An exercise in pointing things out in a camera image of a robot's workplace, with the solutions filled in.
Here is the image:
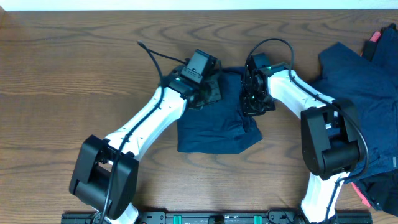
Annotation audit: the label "navy blue shorts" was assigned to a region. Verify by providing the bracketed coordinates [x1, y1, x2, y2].
[177, 67, 262, 154]

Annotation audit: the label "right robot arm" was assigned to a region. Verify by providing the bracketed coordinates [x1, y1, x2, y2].
[241, 62, 369, 223]

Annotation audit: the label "black garment with pink trim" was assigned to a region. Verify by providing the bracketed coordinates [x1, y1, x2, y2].
[354, 24, 397, 216]

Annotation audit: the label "pile of navy clothes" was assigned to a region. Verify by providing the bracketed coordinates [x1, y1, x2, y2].
[312, 26, 397, 178]

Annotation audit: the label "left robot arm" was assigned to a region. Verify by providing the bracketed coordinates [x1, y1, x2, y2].
[69, 73, 188, 223]

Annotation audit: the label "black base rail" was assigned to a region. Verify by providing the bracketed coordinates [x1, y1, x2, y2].
[60, 210, 373, 224]

